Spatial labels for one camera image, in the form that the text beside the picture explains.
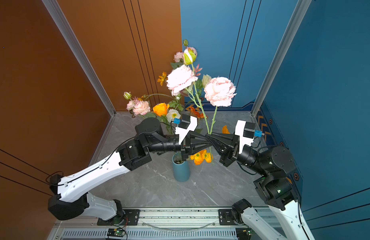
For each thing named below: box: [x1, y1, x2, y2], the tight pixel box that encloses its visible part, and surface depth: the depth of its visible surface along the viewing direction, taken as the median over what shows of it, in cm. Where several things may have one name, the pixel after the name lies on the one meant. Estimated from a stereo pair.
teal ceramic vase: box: [172, 152, 191, 183], surface depth 74 cm
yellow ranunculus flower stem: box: [153, 102, 173, 135], surface depth 62 cm
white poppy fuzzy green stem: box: [166, 96, 184, 123], surface depth 62 cm
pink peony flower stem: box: [166, 47, 237, 135], surface depth 34 cm
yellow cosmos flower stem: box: [141, 72, 174, 100], surface depth 84 cm
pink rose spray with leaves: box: [170, 39, 189, 69], surface depth 85 cm
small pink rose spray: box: [123, 91, 151, 118], surface depth 61 cm
